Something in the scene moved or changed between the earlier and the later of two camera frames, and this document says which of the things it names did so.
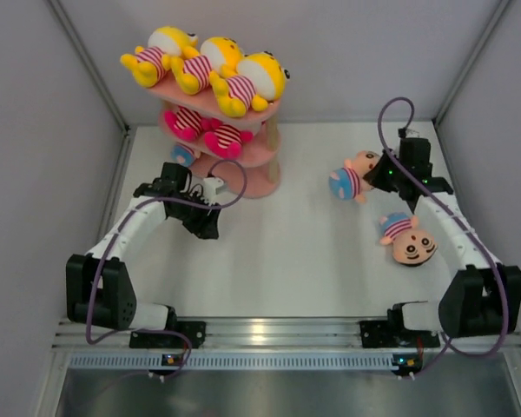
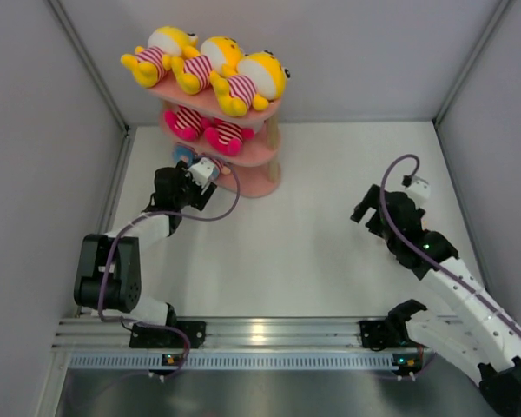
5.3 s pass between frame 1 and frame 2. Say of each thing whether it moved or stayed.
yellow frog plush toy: stayed
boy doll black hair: stayed
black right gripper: moved
